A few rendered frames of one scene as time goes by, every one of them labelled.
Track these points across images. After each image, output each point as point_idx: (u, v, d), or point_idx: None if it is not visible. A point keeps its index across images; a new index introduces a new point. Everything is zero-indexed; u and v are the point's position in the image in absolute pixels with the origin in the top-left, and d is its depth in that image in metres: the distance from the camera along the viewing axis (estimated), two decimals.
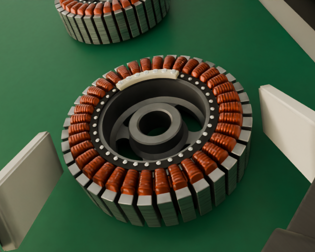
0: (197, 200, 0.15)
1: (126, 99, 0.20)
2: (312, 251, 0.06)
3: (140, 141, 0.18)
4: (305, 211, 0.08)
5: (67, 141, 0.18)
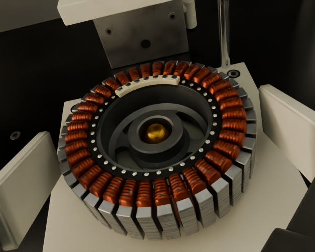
0: (200, 212, 0.14)
1: (126, 106, 0.20)
2: (312, 251, 0.06)
3: (140, 149, 0.17)
4: (305, 211, 0.08)
5: (64, 150, 0.17)
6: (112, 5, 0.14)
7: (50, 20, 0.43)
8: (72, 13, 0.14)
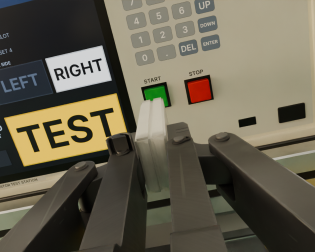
0: None
1: None
2: (207, 237, 0.07)
3: None
4: (177, 213, 0.09)
5: None
6: None
7: None
8: None
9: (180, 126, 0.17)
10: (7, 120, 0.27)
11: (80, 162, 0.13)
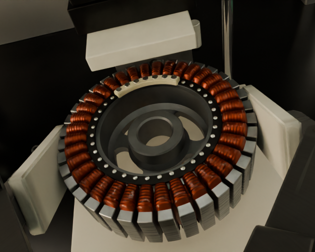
0: (200, 216, 0.14)
1: (125, 106, 0.19)
2: (292, 244, 0.06)
3: (140, 151, 0.17)
4: (280, 207, 0.08)
5: (63, 152, 0.17)
6: (132, 55, 0.16)
7: None
8: (98, 62, 0.16)
9: (294, 114, 0.15)
10: None
11: None
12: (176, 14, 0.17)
